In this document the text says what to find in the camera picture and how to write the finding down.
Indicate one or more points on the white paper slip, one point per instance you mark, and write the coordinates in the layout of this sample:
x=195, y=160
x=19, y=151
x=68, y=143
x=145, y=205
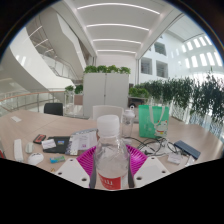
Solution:
x=15, y=118

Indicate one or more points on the red-labelled clear water bottle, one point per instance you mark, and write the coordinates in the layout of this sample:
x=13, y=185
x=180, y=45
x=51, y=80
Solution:
x=111, y=160

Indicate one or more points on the tall clear white-capped bottle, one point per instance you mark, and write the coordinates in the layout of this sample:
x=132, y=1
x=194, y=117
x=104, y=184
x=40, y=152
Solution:
x=128, y=121

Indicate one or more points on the green tote bag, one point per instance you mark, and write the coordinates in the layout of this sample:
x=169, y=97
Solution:
x=153, y=121

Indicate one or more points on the black chair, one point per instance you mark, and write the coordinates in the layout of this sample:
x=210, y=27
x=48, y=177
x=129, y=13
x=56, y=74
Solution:
x=53, y=108

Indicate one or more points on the small red-black device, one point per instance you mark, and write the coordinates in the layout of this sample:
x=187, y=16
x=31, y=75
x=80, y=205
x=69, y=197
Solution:
x=39, y=138

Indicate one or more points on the white card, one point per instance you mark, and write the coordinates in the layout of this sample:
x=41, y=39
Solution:
x=48, y=144

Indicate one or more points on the glass planters with green plants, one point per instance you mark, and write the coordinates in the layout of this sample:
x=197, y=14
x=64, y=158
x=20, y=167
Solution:
x=74, y=90

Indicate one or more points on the white power bank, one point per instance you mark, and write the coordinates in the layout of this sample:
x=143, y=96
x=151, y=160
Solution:
x=18, y=150

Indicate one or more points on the small white case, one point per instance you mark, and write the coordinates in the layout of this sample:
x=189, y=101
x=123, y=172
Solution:
x=29, y=147

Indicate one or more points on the white cabinet with plants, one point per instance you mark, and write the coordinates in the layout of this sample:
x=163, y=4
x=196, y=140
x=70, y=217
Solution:
x=106, y=90

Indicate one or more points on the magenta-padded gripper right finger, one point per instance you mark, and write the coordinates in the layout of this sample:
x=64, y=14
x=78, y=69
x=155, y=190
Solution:
x=151, y=170

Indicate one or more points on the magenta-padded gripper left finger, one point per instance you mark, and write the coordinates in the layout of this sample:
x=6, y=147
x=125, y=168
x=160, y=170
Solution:
x=70, y=170

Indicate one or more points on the white computer mouse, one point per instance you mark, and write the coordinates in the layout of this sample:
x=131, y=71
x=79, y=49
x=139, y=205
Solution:
x=35, y=158

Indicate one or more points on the row of green hedge plants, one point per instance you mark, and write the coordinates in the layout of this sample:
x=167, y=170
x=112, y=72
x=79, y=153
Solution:
x=186, y=93

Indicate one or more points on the ceiling strip lights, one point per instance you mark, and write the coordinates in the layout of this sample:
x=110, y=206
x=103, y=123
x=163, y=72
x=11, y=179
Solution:
x=116, y=25

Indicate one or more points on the clear plastic packet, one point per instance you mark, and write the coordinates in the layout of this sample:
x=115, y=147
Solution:
x=190, y=161
x=175, y=157

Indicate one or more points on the small teal item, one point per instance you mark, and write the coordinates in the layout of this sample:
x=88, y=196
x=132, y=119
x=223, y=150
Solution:
x=57, y=159

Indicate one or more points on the white chair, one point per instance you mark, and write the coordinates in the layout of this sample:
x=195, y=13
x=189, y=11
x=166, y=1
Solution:
x=106, y=111

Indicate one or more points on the black notebook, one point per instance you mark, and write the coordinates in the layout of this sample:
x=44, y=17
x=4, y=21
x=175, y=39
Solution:
x=61, y=146

